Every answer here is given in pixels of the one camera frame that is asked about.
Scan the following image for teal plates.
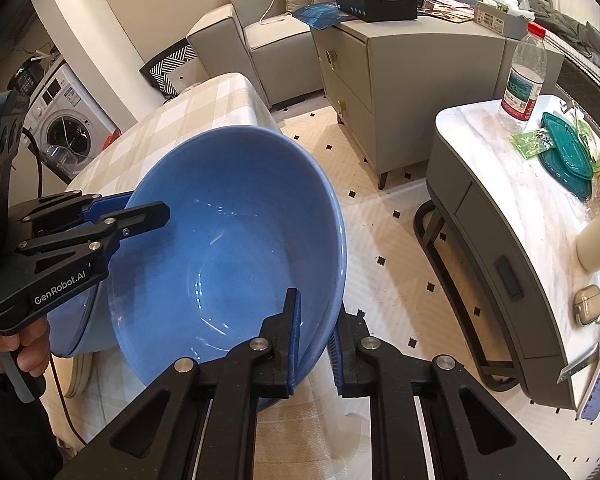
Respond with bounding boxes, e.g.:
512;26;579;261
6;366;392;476
538;112;597;202

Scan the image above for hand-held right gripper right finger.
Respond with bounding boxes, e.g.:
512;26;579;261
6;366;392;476
327;310;571;480

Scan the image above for person's left hand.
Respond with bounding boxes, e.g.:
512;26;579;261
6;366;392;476
0;316;52;374

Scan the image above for black cable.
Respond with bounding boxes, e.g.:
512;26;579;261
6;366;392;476
22;129;87;447

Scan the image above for black white patterned box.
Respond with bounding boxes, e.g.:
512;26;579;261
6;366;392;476
138;37;199;100

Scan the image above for marble side table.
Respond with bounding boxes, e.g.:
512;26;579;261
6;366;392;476
413;93;600;419

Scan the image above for beige checkered tablecloth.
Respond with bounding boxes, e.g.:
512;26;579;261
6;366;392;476
62;72;366;480

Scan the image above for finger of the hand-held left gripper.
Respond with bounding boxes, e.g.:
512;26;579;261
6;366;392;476
16;201;171;262
7;191;132;234

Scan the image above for beige earbuds case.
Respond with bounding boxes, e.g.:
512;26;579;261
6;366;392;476
571;284;600;329

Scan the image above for grey sofa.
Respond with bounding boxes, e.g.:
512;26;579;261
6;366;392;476
187;0;342;109

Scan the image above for blue plastic bag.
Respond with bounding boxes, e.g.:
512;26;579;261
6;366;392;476
292;2;362;29

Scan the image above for white charging cable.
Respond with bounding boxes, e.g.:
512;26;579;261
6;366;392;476
259;0;287;27

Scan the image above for small cardboard box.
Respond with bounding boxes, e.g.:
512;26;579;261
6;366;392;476
473;0;532;39

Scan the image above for grey clothes pile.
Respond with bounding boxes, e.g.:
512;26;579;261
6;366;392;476
529;0;600;72

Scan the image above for clear water bottle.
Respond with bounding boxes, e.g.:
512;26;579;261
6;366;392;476
498;20;549;134

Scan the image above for magazine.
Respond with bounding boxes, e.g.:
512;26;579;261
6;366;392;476
417;0;477;24

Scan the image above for blue bowl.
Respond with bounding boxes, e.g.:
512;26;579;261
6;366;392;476
106;126;349;411
46;280;127;360

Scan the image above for black pressure cooker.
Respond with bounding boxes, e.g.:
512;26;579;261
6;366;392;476
12;57;44;94

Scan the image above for green snack packet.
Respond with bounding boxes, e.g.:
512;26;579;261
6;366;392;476
509;129;557;162

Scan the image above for bed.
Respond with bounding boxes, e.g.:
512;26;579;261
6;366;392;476
452;0;600;111

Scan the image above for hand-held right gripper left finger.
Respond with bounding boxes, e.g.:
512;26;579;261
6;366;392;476
55;287;302;480

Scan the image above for person's left forearm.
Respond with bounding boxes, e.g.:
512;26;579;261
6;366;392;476
0;372;64;480

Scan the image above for white washing machine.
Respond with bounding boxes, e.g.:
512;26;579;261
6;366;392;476
22;62;119;184

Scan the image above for grey nightstand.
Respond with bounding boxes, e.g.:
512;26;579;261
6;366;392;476
310;9;567;192

